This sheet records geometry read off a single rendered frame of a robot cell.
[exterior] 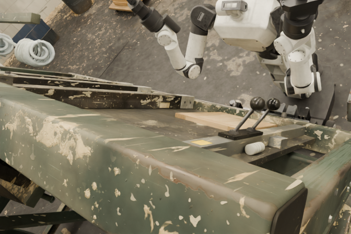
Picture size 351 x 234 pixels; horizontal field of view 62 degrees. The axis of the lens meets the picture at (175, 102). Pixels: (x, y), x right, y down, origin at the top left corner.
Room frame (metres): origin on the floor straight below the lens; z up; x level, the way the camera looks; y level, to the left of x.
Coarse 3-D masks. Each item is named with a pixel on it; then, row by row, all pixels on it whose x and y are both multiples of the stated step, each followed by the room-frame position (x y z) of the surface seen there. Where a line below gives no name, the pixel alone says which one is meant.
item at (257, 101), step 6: (252, 102) 0.42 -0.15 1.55; (258, 102) 0.41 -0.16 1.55; (264, 102) 0.40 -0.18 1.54; (252, 108) 0.41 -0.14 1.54; (258, 108) 0.40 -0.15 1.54; (246, 114) 0.42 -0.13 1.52; (246, 120) 0.41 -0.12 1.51; (240, 126) 0.42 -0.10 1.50; (228, 132) 0.43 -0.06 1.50; (234, 132) 0.42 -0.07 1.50
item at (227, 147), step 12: (264, 132) 0.47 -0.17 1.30; (276, 132) 0.48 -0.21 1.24; (288, 132) 0.51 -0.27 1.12; (300, 132) 0.55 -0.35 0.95; (192, 144) 0.36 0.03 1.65; (216, 144) 0.36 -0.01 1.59; (228, 144) 0.38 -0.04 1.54; (240, 144) 0.39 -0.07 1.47; (264, 144) 0.43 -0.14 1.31; (228, 156) 0.36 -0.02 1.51
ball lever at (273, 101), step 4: (268, 100) 0.46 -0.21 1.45; (272, 100) 0.45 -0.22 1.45; (276, 100) 0.44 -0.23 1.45; (268, 104) 0.45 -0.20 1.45; (272, 104) 0.44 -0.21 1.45; (276, 104) 0.43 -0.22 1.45; (268, 108) 0.45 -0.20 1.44; (272, 108) 0.44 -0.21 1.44; (276, 108) 0.43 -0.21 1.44; (264, 112) 0.45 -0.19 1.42; (268, 112) 0.45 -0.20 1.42; (264, 116) 0.45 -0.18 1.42; (260, 120) 0.45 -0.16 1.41; (256, 124) 0.45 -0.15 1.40; (248, 128) 0.46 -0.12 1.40; (252, 128) 0.45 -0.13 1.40
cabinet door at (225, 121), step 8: (192, 112) 0.87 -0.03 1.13; (200, 112) 0.89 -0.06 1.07; (208, 112) 0.90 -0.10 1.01; (216, 112) 0.92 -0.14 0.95; (192, 120) 0.76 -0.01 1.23; (200, 120) 0.73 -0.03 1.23; (208, 120) 0.71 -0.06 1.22; (216, 120) 0.73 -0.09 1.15; (224, 120) 0.74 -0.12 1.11; (232, 120) 0.75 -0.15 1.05; (240, 120) 0.76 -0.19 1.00; (248, 120) 0.77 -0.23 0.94; (256, 120) 0.77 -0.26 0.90; (224, 128) 0.63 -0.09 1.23; (232, 128) 0.60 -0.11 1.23; (240, 128) 0.59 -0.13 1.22; (256, 128) 0.61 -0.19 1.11; (264, 128) 0.63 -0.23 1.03
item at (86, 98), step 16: (0, 48) 0.91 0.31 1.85; (0, 80) 0.86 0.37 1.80; (48, 96) 0.88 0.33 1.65; (64, 96) 0.90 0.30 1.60; (80, 96) 0.91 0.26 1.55; (96, 96) 0.93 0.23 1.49; (112, 96) 0.96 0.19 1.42; (128, 96) 0.98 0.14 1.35; (144, 96) 1.01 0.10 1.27; (160, 96) 1.04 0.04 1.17; (176, 96) 1.08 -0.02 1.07; (192, 96) 1.13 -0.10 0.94
